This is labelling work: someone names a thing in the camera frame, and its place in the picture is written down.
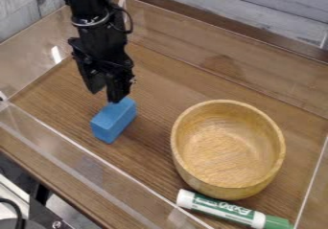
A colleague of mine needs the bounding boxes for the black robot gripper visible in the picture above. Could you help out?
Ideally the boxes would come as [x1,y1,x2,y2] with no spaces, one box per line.
[69,15,135,103]

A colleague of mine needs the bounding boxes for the blue foam block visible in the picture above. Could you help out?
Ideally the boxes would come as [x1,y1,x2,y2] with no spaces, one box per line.
[90,98,137,144]

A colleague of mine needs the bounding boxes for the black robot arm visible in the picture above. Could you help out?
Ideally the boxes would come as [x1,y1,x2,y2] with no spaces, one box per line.
[65,0,135,103]

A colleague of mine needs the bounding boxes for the brown wooden bowl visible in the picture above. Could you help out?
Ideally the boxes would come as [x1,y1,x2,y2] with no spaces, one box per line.
[171,100,287,200]

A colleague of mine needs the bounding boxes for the clear acrylic tray walls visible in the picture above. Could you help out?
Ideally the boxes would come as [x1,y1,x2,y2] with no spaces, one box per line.
[0,0,328,229]

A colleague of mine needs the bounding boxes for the green white dry-erase marker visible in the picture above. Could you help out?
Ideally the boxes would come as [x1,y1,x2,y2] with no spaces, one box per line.
[176,189,294,229]

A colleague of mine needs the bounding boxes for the black metal bracket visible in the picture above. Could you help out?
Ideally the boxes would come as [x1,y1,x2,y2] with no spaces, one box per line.
[29,197,74,229]

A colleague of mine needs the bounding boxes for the black cable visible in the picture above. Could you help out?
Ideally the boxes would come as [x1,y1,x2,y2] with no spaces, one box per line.
[0,196,25,229]

